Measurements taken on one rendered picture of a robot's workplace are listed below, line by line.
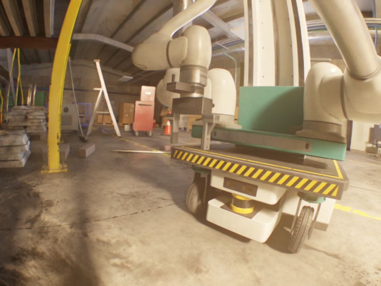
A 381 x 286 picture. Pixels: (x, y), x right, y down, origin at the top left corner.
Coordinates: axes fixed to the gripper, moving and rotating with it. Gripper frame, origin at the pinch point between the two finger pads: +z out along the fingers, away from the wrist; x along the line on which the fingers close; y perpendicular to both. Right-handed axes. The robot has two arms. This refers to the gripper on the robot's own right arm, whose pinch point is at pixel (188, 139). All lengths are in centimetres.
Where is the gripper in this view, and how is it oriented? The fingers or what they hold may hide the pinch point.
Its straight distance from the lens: 57.3
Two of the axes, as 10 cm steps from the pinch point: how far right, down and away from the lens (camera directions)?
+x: -7.4, -1.3, 6.6
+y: 6.7, -0.3, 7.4
